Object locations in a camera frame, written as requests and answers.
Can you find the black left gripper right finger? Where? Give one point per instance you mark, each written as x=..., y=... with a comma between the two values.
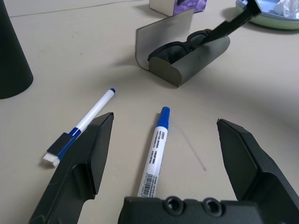
x=252, y=168

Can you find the white marker with eraser cap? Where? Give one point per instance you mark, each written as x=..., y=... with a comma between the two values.
x=91, y=114

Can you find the blue plate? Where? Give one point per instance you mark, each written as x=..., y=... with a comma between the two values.
x=267, y=10

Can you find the purple tissue box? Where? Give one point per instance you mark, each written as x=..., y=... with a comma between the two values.
x=163, y=5

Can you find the white tissue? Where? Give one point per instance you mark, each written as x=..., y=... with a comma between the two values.
x=285, y=8

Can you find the black sunglasses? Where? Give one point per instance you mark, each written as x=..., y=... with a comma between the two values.
x=163, y=49

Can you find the grey glasses case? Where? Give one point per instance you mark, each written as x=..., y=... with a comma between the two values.
x=191, y=63

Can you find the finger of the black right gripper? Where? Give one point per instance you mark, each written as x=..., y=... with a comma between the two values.
x=233, y=25
x=181, y=2

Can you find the white marker with barcode print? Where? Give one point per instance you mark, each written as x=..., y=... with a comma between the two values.
x=156, y=151

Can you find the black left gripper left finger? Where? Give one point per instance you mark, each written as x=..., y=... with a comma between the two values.
x=77, y=168

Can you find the black plastic cup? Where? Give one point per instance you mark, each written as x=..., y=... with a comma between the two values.
x=11, y=58

